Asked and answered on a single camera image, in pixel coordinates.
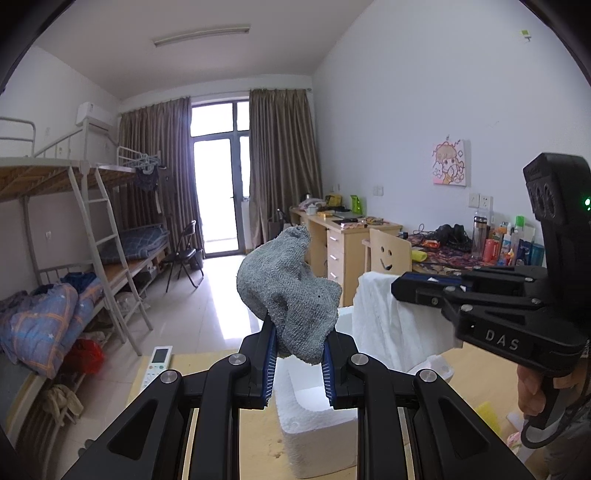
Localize red plastic bag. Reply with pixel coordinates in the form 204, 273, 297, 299
65, 339, 105, 376

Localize white remote control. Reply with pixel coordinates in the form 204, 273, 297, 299
140, 345, 173, 388

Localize desk with patterned cloth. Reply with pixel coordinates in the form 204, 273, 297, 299
406, 231, 548, 280

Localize grey knitted sock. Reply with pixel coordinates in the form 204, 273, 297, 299
236, 225, 343, 365

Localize wooden desk with drawers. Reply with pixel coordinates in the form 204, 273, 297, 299
289, 205, 403, 301

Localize blue plaid quilt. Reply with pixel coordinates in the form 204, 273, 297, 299
0, 282, 105, 379

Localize cartoon wall picture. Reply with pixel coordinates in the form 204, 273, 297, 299
433, 137, 472, 188

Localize dark hanging clothes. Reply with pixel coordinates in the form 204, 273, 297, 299
135, 165, 161, 193

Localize clear water bottle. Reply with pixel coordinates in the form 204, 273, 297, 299
471, 215, 489, 260

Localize white bunk bed ladder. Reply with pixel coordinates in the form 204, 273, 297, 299
68, 165, 154, 357

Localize white foam box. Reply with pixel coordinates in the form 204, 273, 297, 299
274, 305, 455, 480

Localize white towel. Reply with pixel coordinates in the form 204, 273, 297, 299
353, 271, 455, 374

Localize cluster of toiletry bottles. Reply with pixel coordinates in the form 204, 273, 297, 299
485, 215, 548, 267

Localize person's right forearm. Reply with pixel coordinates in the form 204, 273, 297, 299
542, 392, 591, 480

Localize white air conditioner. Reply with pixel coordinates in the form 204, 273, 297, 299
76, 102, 114, 132

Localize black headphones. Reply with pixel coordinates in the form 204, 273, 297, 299
434, 224, 469, 246

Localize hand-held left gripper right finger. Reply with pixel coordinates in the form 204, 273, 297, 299
322, 333, 536, 480

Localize brown curtain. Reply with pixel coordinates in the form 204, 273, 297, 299
249, 88, 323, 252
117, 97, 205, 252

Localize pale clothes pile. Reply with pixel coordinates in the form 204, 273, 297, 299
44, 385, 85, 426

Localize blue bunk mattress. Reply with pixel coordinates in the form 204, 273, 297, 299
99, 224, 170, 265

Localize wooden smiley face chair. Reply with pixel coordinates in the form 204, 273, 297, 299
362, 227, 413, 287

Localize black folding chair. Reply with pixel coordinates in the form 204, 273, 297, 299
161, 220, 205, 292

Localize ceiling tube light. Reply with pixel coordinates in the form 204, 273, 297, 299
153, 24, 251, 47

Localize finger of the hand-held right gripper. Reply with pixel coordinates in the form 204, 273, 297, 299
404, 267, 549, 297
392, 277, 541, 311

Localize metal bunk bed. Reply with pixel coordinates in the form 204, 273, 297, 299
0, 117, 155, 462
95, 145, 172, 296

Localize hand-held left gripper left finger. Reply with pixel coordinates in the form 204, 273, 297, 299
60, 318, 278, 480

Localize person's right hand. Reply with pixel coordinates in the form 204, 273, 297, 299
516, 364, 551, 416

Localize glass balcony door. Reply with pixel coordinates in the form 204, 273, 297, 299
190, 98, 252, 259

